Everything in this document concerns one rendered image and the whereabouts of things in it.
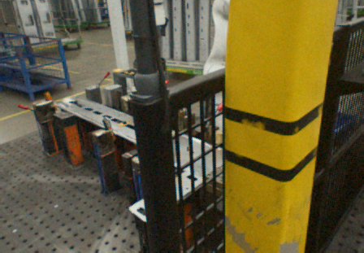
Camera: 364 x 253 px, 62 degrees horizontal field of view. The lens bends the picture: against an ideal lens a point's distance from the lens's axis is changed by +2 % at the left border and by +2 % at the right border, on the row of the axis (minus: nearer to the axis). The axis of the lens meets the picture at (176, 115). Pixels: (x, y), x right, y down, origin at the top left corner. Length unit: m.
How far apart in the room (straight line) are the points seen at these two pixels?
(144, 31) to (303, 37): 0.16
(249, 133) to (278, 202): 0.10
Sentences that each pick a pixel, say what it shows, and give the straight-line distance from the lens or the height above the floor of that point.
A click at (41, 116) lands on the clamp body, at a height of 0.98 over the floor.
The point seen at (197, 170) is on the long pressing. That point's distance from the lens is 1.20.
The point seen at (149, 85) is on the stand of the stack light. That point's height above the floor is 1.57.
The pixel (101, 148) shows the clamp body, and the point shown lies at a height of 0.97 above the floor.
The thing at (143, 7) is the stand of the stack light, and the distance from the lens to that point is 0.31.
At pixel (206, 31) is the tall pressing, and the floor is 0.90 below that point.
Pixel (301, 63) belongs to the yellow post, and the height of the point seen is 1.58.
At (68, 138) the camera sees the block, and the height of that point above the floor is 0.90.
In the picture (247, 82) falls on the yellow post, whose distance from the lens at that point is 0.38.
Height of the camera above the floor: 1.66
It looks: 23 degrees down
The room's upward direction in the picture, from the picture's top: 4 degrees counter-clockwise
